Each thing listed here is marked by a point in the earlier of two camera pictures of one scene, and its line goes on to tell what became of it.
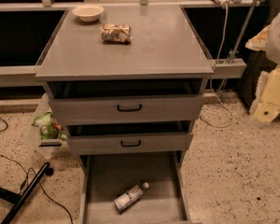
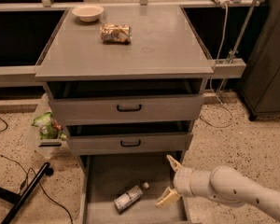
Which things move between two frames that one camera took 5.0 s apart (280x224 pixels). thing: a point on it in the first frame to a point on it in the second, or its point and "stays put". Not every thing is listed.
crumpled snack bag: (120, 34) stays put
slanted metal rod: (221, 85) stays put
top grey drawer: (83, 110) stays put
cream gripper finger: (272, 93) to (182, 182)
